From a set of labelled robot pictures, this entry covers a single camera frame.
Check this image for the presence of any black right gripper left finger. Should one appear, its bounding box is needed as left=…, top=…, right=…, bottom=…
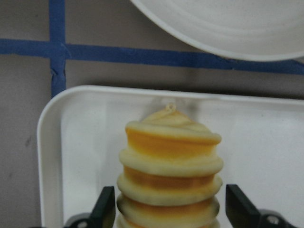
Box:
left=90, top=186, right=116, bottom=228

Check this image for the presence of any white rectangular tray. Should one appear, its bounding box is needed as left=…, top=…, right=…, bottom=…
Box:
left=37, top=85, right=304, bottom=228

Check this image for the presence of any spiral yellow bread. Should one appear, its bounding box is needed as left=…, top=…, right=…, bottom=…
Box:
left=117, top=104, right=223, bottom=228

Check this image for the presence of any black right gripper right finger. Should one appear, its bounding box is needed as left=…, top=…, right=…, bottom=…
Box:
left=225, top=184, right=261, bottom=228

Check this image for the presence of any white plate with lemon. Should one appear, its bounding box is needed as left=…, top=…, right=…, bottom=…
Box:
left=133, top=0, right=304, bottom=61

